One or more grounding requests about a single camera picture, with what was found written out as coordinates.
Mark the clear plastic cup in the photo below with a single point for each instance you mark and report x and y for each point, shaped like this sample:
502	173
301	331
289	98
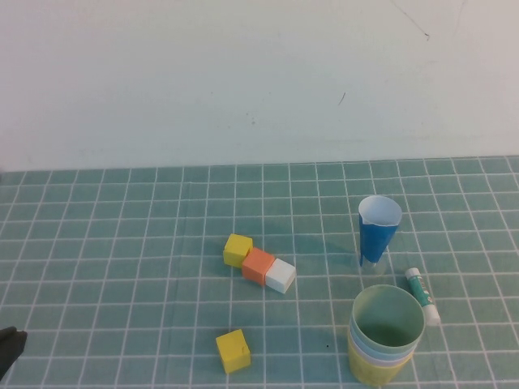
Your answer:
379	269

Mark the yellow plastic cup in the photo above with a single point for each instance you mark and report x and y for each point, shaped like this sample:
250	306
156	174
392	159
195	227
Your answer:
373	373

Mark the blue paper cone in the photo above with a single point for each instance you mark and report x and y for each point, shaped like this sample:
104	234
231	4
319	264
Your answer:
375	239

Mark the blue plastic cup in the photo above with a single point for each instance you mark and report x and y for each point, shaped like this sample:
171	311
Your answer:
359	346

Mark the green checked tablecloth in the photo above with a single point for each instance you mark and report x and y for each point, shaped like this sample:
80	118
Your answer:
121	243

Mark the pink plastic cup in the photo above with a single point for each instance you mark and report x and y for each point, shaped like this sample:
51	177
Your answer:
365	358

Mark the green white glue stick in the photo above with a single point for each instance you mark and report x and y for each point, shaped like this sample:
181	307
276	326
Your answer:
421	296

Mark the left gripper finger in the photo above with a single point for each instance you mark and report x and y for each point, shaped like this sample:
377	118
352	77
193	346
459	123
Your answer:
10	346

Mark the green plastic cup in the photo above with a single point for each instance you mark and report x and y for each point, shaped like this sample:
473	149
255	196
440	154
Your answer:
417	324

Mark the orange cube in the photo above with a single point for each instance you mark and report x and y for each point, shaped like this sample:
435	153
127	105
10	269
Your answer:
257	263

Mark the white cube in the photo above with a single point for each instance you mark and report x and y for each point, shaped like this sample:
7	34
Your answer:
280	276

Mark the yellow cube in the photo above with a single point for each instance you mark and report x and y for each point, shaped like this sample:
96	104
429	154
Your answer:
233	350
237	249

